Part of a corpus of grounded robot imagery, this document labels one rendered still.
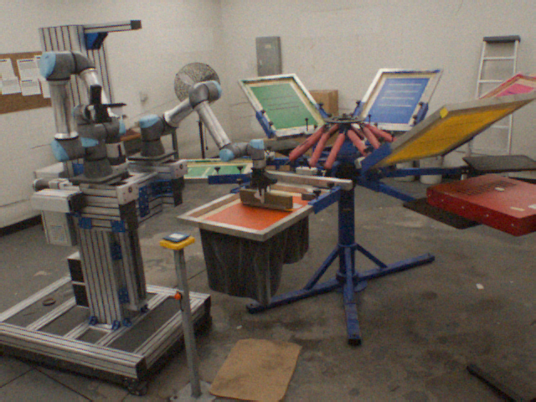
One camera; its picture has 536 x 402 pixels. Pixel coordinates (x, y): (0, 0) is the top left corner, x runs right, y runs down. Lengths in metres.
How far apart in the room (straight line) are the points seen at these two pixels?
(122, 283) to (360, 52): 4.98
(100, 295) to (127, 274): 0.25
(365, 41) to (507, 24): 1.76
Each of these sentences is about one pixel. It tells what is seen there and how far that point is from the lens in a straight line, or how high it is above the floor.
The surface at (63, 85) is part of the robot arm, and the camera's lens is 2.68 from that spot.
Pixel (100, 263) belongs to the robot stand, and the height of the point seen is 0.66.
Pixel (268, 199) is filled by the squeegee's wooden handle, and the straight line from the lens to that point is 2.92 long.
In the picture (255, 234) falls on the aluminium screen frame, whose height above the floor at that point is 0.98.
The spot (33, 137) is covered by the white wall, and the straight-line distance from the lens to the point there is 6.36.
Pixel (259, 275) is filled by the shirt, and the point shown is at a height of 0.70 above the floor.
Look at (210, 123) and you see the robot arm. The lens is 2.85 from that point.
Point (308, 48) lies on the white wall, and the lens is 7.65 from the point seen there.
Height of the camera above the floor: 1.89
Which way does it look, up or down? 18 degrees down
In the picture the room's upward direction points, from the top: 4 degrees counter-clockwise
